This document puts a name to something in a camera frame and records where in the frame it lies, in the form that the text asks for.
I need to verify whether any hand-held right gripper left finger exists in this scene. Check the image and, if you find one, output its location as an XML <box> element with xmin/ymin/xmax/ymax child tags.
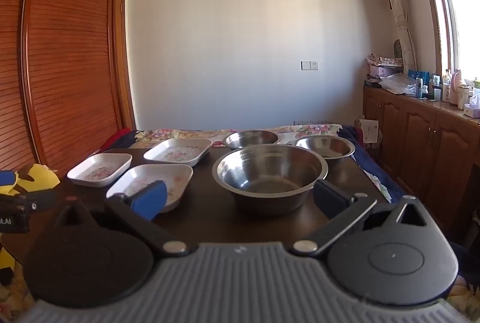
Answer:
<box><xmin>52</xmin><ymin>180</ymin><xmax>199</xmax><ymax>258</ymax></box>

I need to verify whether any white jar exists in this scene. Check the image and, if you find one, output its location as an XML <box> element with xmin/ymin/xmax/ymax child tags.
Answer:
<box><xmin>457</xmin><ymin>85</ymin><xmax>471</xmax><ymax>110</ymax></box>

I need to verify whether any wooden slatted wardrobe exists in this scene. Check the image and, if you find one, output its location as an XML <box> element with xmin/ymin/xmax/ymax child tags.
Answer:
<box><xmin>0</xmin><ymin>0</ymin><xmax>136</xmax><ymax>174</ymax></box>

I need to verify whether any white paper bag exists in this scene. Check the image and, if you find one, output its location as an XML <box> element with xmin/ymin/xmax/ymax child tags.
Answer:
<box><xmin>358</xmin><ymin>118</ymin><xmax>380</xmax><ymax>145</ymax></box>

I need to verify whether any wooden cabinet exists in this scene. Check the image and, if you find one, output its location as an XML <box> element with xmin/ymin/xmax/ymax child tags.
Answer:
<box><xmin>362</xmin><ymin>85</ymin><xmax>480</xmax><ymax>234</ymax></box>

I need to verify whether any white bottle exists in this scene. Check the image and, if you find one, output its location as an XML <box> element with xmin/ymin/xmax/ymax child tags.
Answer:
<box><xmin>442</xmin><ymin>69</ymin><xmax>452</xmax><ymax>103</ymax></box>

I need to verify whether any tissue box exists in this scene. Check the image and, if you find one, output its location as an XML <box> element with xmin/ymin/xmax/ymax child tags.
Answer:
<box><xmin>463</xmin><ymin>98</ymin><xmax>480</xmax><ymax>118</ymax></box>

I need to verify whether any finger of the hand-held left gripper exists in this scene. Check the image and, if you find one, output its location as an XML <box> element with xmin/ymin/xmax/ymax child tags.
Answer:
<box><xmin>0</xmin><ymin>170</ymin><xmax>19</xmax><ymax>187</ymax></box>

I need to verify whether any large stainless steel bowl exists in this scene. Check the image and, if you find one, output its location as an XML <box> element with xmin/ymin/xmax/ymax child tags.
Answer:
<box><xmin>212</xmin><ymin>144</ymin><xmax>329</xmax><ymax>216</ymax></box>

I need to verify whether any white floral rectangular plate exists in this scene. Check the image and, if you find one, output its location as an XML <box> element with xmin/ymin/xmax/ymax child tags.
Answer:
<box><xmin>67</xmin><ymin>153</ymin><xmax>133</xmax><ymax>188</ymax></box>
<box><xmin>143</xmin><ymin>138</ymin><xmax>213</xmax><ymax>167</ymax></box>
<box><xmin>106</xmin><ymin>164</ymin><xmax>194</xmax><ymax>213</ymax></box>

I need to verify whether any small stainless steel bowl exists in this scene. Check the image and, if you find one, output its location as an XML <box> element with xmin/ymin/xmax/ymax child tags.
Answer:
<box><xmin>292</xmin><ymin>136</ymin><xmax>356</xmax><ymax>161</ymax></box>
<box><xmin>222</xmin><ymin>130</ymin><xmax>279</xmax><ymax>150</ymax></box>

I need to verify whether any window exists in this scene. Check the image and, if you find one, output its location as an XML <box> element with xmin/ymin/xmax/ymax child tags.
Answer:
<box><xmin>431</xmin><ymin>0</ymin><xmax>480</xmax><ymax>83</ymax></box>

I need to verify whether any patterned beige curtain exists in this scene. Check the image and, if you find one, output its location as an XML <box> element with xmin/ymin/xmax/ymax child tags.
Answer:
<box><xmin>367</xmin><ymin>0</ymin><xmax>417</xmax><ymax>76</ymax></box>

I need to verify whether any clear plastic bag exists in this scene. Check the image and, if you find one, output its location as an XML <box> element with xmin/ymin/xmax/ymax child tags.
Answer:
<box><xmin>379</xmin><ymin>73</ymin><xmax>417</xmax><ymax>95</ymax></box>

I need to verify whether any red and dark cloth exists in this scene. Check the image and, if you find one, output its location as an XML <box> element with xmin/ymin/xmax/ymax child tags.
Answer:
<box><xmin>98</xmin><ymin>128</ymin><xmax>137</xmax><ymax>152</ymax></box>

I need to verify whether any yellow plush toy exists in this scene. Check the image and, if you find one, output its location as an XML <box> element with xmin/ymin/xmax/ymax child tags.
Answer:
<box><xmin>0</xmin><ymin>163</ymin><xmax>61</xmax><ymax>284</ymax></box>

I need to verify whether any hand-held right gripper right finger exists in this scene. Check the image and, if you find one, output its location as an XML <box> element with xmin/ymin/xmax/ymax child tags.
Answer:
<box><xmin>287</xmin><ymin>180</ymin><xmax>428</xmax><ymax>256</ymax></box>

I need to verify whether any pink bottle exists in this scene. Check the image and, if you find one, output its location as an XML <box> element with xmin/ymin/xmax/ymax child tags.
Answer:
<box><xmin>452</xmin><ymin>68</ymin><xmax>463</xmax><ymax>98</ymax></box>

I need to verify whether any stack of folded cloths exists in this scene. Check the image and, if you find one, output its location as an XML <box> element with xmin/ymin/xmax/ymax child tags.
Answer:
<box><xmin>365</xmin><ymin>53</ymin><xmax>405</xmax><ymax>78</ymax></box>

